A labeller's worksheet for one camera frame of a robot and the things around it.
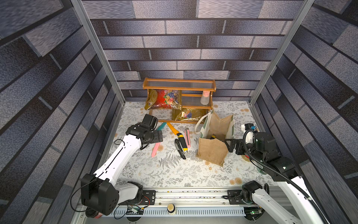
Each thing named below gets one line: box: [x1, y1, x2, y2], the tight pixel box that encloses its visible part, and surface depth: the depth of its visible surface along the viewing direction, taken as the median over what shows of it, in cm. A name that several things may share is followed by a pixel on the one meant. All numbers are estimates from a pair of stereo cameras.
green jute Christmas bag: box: [194, 109, 235, 167], surface depth 85 cm
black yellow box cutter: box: [174, 138, 186, 160], surface depth 94 cm
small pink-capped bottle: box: [200, 90, 211, 105], surface depth 99 cm
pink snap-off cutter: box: [184, 127, 192, 148], surface depth 99 cm
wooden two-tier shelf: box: [142, 77, 217, 124], surface depth 102 cm
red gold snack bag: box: [144, 88, 183, 111], surface depth 96 cm
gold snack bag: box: [172, 108, 209, 121], surface depth 106 cm
